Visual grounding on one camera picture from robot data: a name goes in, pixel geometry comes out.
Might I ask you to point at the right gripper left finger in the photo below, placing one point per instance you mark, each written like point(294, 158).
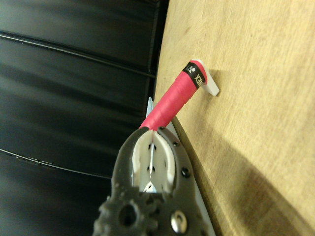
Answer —
point(123, 172)

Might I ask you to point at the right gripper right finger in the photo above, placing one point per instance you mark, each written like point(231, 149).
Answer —
point(184, 191)

